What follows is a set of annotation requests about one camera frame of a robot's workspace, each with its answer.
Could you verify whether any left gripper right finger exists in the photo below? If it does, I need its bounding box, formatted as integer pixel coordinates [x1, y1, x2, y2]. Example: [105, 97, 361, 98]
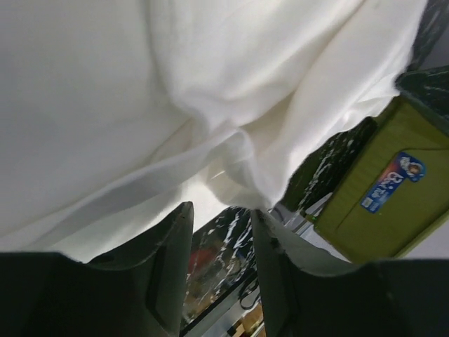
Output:
[251, 210, 365, 336]

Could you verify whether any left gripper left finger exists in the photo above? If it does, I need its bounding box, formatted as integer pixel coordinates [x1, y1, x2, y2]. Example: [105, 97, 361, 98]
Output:
[88, 201, 194, 336]

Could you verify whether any white t shirt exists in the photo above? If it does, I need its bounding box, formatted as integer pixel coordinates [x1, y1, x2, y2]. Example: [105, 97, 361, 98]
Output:
[1, 1, 427, 262]

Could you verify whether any black marble pattern mat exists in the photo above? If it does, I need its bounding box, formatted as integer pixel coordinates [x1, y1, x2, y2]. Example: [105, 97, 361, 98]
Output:
[180, 0, 449, 327]

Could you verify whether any olive green plastic basket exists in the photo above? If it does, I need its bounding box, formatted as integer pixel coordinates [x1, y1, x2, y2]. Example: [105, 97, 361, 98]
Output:
[314, 99, 448, 263]

